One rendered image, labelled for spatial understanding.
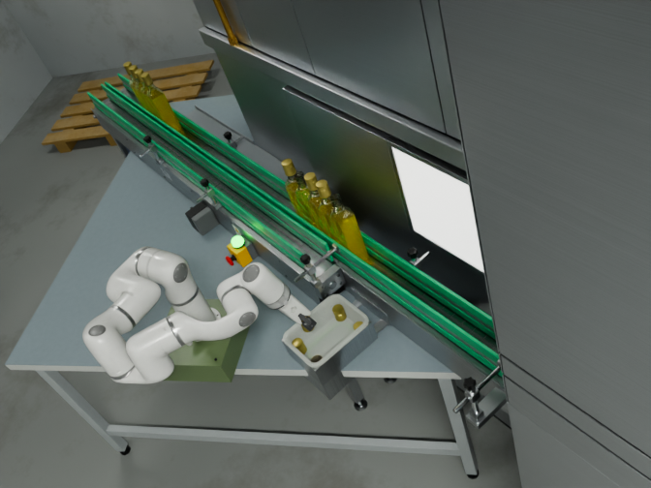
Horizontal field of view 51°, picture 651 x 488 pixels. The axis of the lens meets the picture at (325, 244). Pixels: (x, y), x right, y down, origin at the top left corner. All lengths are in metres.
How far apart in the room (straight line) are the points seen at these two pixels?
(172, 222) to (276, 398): 0.86
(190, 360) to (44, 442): 1.45
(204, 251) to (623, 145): 2.04
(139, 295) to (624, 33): 1.54
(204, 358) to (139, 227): 0.89
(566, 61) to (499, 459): 2.11
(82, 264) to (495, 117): 2.25
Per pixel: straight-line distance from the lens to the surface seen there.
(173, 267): 1.97
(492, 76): 0.75
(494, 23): 0.71
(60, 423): 3.47
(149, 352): 1.76
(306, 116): 2.09
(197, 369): 2.13
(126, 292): 1.95
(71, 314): 2.68
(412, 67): 1.57
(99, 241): 2.90
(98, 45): 5.95
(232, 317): 1.71
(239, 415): 3.02
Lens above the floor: 2.38
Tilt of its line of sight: 43 degrees down
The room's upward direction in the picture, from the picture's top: 22 degrees counter-clockwise
